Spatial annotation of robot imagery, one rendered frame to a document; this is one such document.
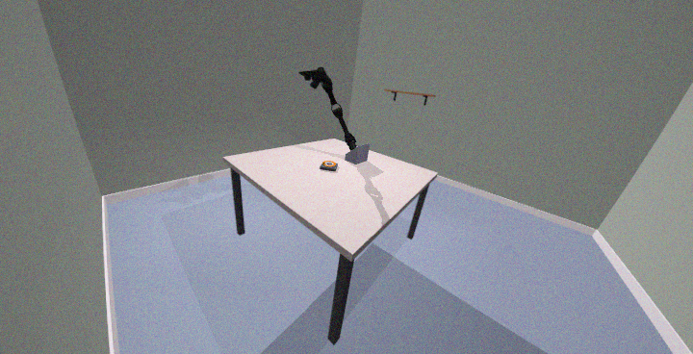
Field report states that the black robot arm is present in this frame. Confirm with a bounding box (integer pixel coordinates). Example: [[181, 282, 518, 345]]
[[310, 67, 357, 151]]

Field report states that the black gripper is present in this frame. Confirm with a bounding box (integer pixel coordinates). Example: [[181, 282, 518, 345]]
[[298, 70, 323, 81]]

